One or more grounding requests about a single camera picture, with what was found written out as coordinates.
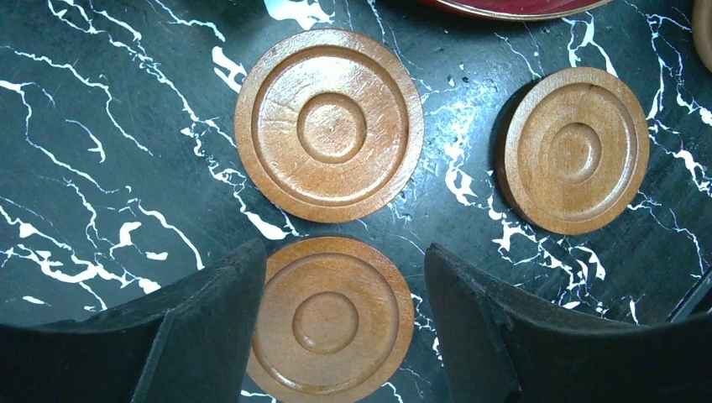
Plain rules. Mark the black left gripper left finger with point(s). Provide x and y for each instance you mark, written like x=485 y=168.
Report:
x=185 y=342

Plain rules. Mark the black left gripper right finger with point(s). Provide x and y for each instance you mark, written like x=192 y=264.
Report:
x=500 y=343

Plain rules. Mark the small light wooden coaster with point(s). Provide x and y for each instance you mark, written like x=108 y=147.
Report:
x=701 y=30

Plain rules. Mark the dark brown coaster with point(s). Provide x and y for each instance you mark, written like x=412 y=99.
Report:
x=335 y=322

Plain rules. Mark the brown wooden coaster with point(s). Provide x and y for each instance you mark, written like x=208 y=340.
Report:
x=329 y=125

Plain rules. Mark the round red tray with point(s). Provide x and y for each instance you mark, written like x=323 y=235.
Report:
x=516 y=10

